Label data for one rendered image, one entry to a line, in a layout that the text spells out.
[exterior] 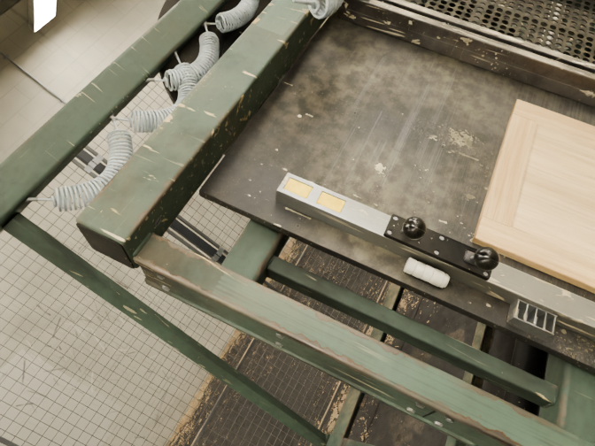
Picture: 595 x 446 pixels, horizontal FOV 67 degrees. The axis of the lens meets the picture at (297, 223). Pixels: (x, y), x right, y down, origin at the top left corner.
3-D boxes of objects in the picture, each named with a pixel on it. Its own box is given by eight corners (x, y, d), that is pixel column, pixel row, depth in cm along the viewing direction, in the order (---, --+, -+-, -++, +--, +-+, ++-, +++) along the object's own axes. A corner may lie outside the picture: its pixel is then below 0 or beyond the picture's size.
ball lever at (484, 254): (475, 272, 81) (497, 275, 68) (455, 264, 82) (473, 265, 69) (484, 253, 81) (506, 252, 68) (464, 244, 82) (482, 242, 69)
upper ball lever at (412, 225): (413, 245, 83) (421, 242, 70) (394, 237, 84) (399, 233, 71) (421, 226, 83) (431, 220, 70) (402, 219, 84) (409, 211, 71)
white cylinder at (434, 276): (401, 273, 83) (442, 292, 82) (405, 266, 81) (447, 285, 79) (405, 261, 85) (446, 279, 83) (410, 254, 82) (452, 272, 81)
